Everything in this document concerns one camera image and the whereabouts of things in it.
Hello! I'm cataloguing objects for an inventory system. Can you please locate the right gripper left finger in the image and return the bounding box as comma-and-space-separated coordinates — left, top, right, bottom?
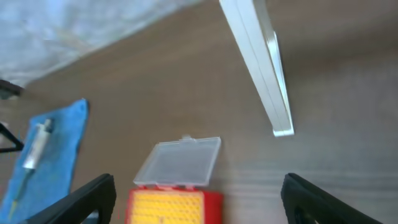
21, 173, 118, 224

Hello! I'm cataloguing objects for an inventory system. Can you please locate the white and blue stand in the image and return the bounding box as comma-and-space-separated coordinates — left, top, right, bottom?
218, 0, 295, 138

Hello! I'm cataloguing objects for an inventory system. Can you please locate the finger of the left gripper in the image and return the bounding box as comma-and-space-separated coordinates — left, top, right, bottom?
0, 122, 25, 154
0, 79, 25, 101

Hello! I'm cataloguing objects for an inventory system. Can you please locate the white pipette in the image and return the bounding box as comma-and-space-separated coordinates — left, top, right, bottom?
7, 118, 53, 220

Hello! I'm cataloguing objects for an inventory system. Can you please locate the blue cloth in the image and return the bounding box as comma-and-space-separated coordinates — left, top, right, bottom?
0, 98, 90, 224

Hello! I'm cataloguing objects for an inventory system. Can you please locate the red and yellow tip box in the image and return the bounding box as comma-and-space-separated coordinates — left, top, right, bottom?
124, 134, 224, 224

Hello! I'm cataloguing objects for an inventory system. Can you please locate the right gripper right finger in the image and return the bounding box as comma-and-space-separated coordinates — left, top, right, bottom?
280, 172, 386, 224

